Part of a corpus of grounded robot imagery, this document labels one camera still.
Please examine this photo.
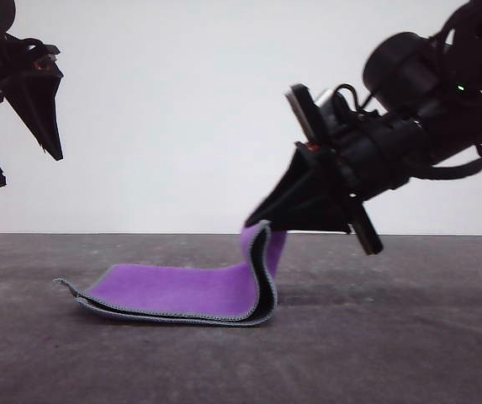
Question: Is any purple towel with grey hem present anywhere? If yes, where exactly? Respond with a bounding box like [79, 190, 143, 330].
[52, 220, 289, 330]

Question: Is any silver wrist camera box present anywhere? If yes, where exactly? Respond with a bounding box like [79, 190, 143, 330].
[313, 88, 339, 111]

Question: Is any grey table cloth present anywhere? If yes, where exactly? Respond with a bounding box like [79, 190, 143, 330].
[0, 232, 482, 404]

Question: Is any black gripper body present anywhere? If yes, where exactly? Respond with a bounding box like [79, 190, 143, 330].
[0, 34, 62, 109]
[284, 83, 434, 256]

